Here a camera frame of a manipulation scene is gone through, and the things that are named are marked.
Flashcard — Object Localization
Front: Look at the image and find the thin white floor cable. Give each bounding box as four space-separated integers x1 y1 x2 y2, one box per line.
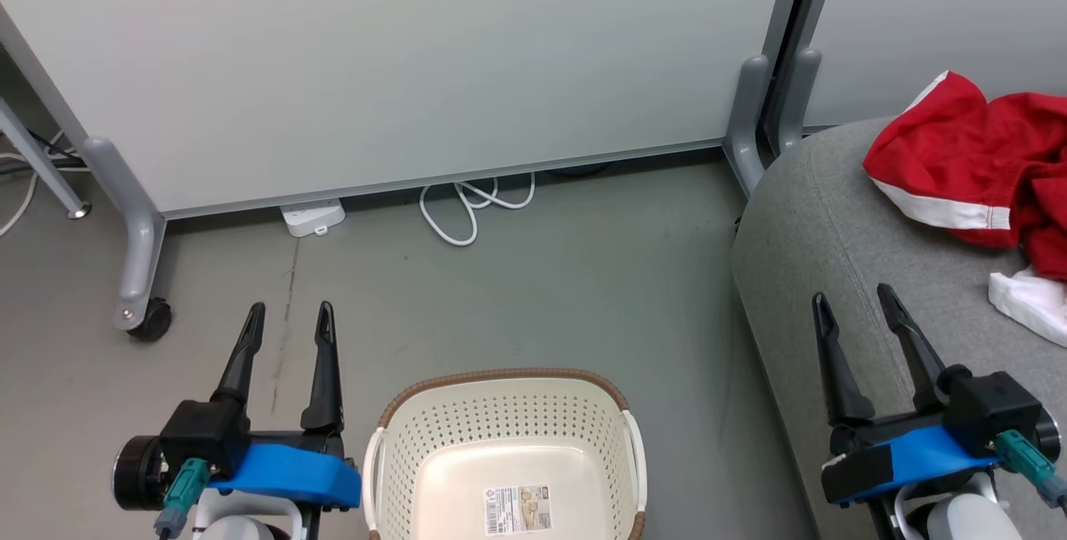
0 132 68 238

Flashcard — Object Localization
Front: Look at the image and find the white partition panel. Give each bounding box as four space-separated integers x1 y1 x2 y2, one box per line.
804 0 1067 128
0 0 811 220

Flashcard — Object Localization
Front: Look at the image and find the paper label sticker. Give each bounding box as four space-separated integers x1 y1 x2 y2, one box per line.
485 485 553 536

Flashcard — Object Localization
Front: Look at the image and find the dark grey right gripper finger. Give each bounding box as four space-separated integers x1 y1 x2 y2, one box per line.
812 292 876 428
876 282 955 413

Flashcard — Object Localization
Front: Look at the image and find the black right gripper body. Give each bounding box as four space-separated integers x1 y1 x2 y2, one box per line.
828 366 1062 463

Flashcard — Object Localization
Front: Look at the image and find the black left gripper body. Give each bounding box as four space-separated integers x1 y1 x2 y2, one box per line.
113 397 348 512

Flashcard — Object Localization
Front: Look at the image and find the teal left cable connector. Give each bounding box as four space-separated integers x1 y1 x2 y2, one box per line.
154 457 213 539

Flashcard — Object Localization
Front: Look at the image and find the white looped power cable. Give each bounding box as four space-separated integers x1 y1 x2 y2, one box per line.
418 173 537 248

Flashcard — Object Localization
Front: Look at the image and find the white fluffy garment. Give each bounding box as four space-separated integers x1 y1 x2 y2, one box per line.
989 265 1067 348

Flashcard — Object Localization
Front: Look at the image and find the teal right cable connector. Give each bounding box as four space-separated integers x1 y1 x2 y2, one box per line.
994 429 1067 509

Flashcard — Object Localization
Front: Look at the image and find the white power strip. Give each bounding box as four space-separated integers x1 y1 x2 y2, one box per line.
279 199 346 238

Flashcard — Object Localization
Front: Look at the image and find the cream perforated laundry basket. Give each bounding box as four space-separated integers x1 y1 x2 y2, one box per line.
363 368 649 540

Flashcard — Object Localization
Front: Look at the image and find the grey partition leg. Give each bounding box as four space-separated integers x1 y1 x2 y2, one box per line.
775 48 823 158
82 136 168 333
724 54 772 197

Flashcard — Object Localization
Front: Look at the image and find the red garment with white trim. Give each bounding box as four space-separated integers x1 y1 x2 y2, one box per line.
863 71 1067 281

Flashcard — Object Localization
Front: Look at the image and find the teal cable connector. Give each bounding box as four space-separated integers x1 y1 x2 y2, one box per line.
994 429 1067 509
154 457 213 539

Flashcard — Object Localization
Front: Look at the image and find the grey fabric sofa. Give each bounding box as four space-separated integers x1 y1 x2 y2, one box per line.
732 117 1067 540

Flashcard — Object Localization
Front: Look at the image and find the black caster wheel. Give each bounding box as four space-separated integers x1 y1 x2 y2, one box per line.
128 298 173 343

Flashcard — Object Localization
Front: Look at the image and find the grey metal stand leg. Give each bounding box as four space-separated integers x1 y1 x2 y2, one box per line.
0 98 93 221

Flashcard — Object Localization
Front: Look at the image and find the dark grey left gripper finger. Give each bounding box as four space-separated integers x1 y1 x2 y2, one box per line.
211 302 268 406
300 300 346 434

